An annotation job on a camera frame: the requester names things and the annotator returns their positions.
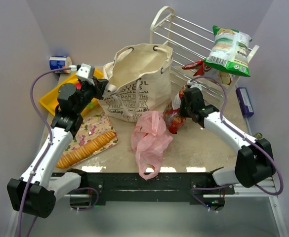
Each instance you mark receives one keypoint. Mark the red cookie snack bag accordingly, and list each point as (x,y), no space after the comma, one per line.
(172,118)

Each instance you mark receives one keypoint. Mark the green chips bag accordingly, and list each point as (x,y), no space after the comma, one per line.
(229,52)

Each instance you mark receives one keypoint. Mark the floral rectangular plate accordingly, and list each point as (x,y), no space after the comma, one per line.
(92,127)

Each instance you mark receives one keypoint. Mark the red toy apple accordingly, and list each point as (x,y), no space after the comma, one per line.
(78,86)

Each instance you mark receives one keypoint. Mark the purple box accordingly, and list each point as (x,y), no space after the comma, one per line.
(244,102)

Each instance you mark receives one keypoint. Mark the red white snack packet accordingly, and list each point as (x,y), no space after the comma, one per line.
(201,69)

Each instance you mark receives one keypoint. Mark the white metal rack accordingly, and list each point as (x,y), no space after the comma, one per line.
(190,42)

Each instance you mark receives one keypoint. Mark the green toy grapes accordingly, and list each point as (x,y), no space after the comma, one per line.
(90,105)

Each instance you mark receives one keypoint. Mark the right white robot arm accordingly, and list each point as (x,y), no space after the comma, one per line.
(254,161)

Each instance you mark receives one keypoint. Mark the beige canvas tote bag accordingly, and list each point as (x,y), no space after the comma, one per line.
(138,81)

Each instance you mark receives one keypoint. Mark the yellow plastic tray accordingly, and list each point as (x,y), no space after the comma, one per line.
(49,101)

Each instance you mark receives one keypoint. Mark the green glass bottle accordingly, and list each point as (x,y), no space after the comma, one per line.
(258,135)

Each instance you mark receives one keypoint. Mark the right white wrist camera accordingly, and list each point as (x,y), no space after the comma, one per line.
(193,84)

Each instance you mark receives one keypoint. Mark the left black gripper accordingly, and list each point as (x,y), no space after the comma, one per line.
(99,85)

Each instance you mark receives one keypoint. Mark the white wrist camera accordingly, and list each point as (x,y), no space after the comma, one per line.
(84,72)
(193,84)

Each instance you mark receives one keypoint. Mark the black base frame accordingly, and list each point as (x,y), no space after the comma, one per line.
(193,188)

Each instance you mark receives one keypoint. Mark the blue white tissue roll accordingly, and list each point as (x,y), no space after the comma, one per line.
(60,62)

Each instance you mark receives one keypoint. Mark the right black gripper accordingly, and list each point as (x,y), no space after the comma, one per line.
(186,98)

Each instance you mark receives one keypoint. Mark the pink plastic bag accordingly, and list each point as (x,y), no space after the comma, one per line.
(149,140)

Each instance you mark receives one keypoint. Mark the row of round crackers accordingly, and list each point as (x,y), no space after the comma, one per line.
(86,150)

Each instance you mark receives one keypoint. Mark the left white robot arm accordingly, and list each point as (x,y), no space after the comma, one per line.
(34,193)

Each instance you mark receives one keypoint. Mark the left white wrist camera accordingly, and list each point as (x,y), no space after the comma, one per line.
(84,72)

